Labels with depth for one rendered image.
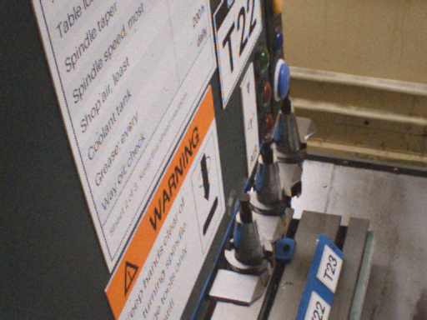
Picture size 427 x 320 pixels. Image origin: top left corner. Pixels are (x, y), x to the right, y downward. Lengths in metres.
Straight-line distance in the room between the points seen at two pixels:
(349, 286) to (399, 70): 0.45
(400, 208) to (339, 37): 0.42
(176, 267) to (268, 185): 0.59
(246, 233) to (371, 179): 0.73
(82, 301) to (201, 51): 0.16
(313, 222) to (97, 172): 1.15
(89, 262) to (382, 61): 1.18
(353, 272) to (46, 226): 1.11
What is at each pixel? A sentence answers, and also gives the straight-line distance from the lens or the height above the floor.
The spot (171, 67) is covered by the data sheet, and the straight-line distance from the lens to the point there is 0.35.
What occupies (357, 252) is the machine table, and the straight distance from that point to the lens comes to 1.37.
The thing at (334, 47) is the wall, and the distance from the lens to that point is 1.43.
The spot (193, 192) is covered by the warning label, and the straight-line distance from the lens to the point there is 0.41.
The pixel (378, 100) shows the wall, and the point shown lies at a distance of 1.49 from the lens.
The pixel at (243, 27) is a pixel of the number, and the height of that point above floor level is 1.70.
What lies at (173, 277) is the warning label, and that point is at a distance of 0.40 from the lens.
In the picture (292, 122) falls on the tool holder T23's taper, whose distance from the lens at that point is 1.06.
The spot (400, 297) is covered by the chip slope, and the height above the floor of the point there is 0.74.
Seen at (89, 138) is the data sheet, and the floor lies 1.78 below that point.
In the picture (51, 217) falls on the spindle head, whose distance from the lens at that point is 0.26.
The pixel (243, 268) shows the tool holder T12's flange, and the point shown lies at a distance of 0.93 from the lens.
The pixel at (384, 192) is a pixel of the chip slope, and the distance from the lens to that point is 1.59.
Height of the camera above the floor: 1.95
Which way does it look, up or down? 42 degrees down
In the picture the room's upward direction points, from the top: 7 degrees counter-clockwise
